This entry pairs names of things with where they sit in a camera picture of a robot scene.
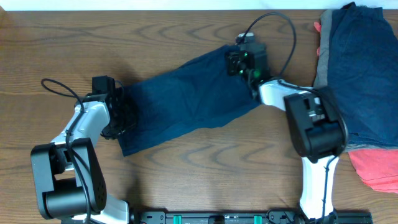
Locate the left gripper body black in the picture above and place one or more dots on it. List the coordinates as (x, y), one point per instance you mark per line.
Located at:
(119, 125)

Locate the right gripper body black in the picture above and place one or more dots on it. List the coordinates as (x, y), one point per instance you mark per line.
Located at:
(238, 66)

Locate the navy blue shorts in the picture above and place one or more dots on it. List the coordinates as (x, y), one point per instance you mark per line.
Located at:
(199, 94)

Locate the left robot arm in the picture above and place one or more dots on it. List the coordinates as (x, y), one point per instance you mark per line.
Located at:
(69, 183)

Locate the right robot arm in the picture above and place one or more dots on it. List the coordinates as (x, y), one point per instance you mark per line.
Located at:
(317, 130)

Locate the grey garment in stack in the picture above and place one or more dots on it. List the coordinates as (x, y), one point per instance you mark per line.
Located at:
(324, 28)

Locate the navy shorts on stack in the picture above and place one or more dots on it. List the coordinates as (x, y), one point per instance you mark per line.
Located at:
(362, 72)

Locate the red garment in stack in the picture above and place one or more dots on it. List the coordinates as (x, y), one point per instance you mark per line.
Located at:
(377, 168)

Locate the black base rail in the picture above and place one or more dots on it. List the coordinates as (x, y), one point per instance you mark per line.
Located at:
(270, 217)

